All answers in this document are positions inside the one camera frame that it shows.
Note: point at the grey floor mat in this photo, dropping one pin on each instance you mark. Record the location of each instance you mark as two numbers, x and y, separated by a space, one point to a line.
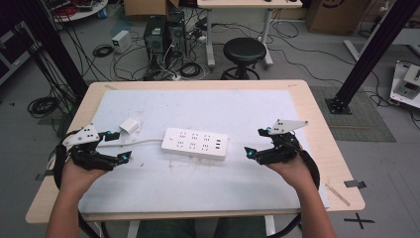
360 125

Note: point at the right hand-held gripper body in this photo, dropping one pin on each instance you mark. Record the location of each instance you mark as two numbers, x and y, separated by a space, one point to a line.
284 150

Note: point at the black metal stand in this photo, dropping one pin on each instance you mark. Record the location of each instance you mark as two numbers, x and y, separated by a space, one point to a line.
373 53
56 49

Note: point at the black round stool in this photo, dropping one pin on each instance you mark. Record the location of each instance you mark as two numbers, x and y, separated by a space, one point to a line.
244 51

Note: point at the white machine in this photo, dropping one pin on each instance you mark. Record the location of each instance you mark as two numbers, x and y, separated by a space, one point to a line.
407 84

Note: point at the white-legged desk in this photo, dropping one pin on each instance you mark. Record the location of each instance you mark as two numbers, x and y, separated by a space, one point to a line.
247 4

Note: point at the thin wooden stick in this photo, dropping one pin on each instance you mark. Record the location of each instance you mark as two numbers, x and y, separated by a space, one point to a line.
337 195

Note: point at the round white table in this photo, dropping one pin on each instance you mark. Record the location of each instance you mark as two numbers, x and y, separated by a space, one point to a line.
79 10

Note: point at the black computer tower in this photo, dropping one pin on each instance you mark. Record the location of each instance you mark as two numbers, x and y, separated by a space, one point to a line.
154 39
176 33

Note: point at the white table mat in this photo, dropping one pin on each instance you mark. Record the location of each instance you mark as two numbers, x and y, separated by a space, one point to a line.
204 185

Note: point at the white power supply box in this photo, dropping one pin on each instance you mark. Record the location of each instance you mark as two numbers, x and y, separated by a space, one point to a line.
121 41

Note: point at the white charger block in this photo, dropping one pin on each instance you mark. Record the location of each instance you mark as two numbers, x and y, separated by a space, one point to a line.
128 126

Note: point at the person's legs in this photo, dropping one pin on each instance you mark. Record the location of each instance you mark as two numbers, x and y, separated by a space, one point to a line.
201 228

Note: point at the person's left hand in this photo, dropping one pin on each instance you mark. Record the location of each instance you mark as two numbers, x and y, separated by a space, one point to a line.
77 178

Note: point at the white power strip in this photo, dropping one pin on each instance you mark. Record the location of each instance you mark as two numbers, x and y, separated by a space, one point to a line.
194 143

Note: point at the black tape strip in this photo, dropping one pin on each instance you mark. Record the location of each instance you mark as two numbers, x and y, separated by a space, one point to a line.
355 184

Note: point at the person's right hand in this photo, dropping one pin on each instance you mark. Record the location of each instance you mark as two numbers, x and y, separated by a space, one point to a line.
295 173

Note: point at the large cardboard box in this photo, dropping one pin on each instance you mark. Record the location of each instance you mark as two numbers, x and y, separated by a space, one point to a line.
335 16

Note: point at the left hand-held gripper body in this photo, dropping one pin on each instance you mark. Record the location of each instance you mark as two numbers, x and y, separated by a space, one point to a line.
81 137

